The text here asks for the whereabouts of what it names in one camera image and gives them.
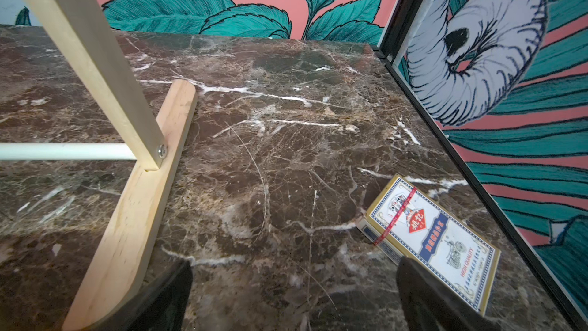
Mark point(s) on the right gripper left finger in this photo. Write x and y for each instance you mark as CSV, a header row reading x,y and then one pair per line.
x,y
159,306

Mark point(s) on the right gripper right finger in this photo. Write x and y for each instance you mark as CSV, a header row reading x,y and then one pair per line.
x,y
429,305

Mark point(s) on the wooden clothes rack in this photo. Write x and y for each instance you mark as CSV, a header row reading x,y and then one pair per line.
x,y
110,295

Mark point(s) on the small card box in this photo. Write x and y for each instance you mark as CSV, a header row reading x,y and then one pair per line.
x,y
404,222

